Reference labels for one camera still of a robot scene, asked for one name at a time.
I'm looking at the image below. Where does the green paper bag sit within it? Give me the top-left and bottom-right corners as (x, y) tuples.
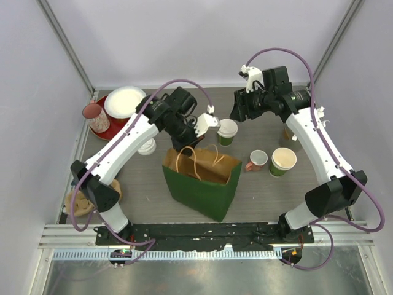
(162, 144), (242, 222)

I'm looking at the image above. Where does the white slotted cable duct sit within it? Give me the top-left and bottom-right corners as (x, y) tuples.
(52, 248), (282, 261)

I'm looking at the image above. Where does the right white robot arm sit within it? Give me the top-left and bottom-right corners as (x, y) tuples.
(230, 65), (367, 243)

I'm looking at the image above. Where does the small pink espresso cup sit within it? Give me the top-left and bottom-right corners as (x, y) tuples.
(245, 150), (268, 171)

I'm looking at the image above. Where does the green paper cup stack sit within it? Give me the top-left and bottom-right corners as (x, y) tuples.
(269, 147), (297, 177)

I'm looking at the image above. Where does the cup of wrapped straws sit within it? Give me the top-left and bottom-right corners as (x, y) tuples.
(279, 106), (329, 152)

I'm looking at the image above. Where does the purple cable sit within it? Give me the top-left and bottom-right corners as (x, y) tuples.
(71, 79), (214, 268)
(245, 47), (386, 270)

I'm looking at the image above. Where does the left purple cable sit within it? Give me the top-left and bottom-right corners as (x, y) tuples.
(71, 79), (214, 268)

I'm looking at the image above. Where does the red round plate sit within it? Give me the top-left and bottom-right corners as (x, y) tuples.
(87, 95), (129, 141)

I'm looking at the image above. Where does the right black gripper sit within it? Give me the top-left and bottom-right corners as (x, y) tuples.
(230, 84), (274, 122)

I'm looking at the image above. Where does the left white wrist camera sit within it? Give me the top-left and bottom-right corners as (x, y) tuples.
(194, 105), (220, 138)

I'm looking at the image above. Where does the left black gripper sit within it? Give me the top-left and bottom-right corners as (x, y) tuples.
(164, 119), (205, 157)

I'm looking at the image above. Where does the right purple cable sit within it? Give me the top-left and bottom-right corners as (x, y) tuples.
(245, 47), (386, 270)

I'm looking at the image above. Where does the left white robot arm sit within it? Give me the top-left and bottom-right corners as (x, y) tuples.
(71, 86), (219, 245)

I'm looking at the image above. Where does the spare white lid stack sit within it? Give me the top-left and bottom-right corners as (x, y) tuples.
(138, 138), (157, 156)

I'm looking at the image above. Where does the white paper plate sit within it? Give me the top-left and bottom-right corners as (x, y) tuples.
(104, 86), (146, 119)

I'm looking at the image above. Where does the cardboard cup carrier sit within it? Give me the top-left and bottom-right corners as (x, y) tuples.
(64, 179), (122, 217)

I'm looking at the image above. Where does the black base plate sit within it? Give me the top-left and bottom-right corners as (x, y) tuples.
(95, 222), (316, 251)

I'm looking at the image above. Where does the pink floral mug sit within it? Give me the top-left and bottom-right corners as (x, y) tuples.
(82, 103), (110, 133)

